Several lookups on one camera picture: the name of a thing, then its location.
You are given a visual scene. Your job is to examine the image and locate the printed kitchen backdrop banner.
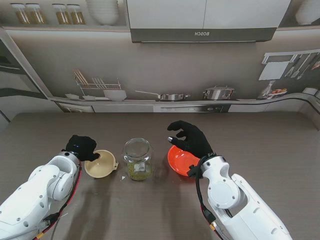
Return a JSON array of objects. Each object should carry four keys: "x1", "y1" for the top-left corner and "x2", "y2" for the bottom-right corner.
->
[{"x1": 0, "y1": 0, "x2": 320, "y2": 131}]

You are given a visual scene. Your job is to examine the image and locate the cream plastic funnel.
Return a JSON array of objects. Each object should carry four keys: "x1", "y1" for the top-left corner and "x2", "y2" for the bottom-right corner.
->
[{"x1": 84, "y1": 149, "x2": 120, "y2": 179}]

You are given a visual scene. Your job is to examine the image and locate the orange plastic bowl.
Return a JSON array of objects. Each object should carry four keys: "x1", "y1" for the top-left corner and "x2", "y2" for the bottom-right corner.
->
[{"x1": 167, "y1": 145, "x2": 202, "y2": 177}]

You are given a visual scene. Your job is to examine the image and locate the grey left arm network cable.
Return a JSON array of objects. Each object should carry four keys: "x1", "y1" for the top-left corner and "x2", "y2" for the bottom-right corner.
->
[{"x1": 37, "y1": 211, "x2": 61, "y2": 231}]

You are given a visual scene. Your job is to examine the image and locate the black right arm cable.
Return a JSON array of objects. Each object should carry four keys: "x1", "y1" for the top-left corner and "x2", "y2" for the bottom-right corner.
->
[{"x1": 195, "y1": 156, "x2": 217, "y2": 223}]

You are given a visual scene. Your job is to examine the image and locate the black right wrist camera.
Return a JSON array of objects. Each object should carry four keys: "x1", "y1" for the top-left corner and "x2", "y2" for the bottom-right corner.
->
[{"x1": 187, "y1": 164, "x2": 201, "y2": 178}]

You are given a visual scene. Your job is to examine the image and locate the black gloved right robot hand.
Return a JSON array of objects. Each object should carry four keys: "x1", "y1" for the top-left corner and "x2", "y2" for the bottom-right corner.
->
[{"x1": 166, "y1": 120, "x2": 215, "y2": 160}]

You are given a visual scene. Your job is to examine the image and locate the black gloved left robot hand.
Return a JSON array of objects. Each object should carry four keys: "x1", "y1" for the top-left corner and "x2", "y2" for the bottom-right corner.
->
[{"x1": 65, "y1": 134, "x2": 101, "y2": 163}]

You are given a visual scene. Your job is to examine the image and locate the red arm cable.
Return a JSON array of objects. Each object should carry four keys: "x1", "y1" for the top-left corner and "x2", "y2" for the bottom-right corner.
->
[
  {"x1": 199, "y1": 204, "x2": 226, "y2": 240},
  {"x1": 36, "y1": 159, "x2": 83, "y2": 240}
]

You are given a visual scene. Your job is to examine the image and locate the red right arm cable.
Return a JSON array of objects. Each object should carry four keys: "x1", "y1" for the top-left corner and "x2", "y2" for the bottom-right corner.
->
[{"x1": 199, "y1": 204, "x2": 226, "y2": 240}]

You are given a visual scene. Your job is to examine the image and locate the red left arm cable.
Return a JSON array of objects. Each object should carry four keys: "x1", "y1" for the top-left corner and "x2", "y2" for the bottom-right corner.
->
[{"x1": 36, "y1": 159, "x2": 83, "y2": 240}]

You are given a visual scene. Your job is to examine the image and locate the clear glass jar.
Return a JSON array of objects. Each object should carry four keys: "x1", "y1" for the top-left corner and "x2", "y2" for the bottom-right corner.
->
[{"x1": 121, "y1": 138, "x2": 155, "y2": 182}]

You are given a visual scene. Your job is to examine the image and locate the green mung beans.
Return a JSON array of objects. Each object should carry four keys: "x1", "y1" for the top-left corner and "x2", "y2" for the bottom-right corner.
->
[{"x1": 127, "y1": 162, "x2": 153, "y2": 181}]

